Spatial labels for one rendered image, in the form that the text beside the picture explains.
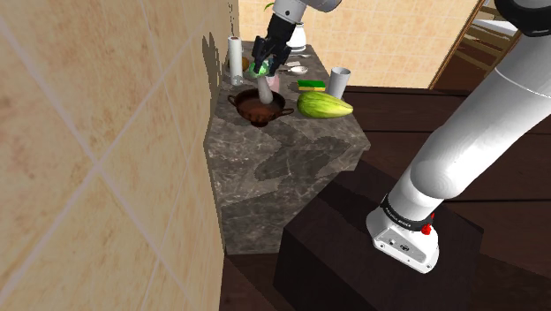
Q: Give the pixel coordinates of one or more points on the green and yellow sponge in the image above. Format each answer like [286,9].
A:
[311,85]

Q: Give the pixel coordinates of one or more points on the pink cup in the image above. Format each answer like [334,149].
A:
[274,84]

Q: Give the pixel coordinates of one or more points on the dark robot stand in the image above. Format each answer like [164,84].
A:
[335,258]

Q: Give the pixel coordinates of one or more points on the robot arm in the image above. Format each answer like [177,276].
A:
[473,138]

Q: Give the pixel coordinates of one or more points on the orange round fruit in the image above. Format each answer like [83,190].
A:
[246,63]

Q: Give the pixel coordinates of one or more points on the green melon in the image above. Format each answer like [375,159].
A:
[323,105]

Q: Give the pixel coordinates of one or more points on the white plant pot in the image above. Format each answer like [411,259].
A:
[298,39]

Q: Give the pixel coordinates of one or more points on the white paper towel roll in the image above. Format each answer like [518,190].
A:
[235,58]

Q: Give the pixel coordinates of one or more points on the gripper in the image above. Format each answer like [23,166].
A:
[279,31]

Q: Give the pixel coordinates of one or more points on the grey cup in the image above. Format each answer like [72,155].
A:
[338,82]

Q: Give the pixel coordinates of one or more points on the white vase with green top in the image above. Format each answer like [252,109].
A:
[264,90]

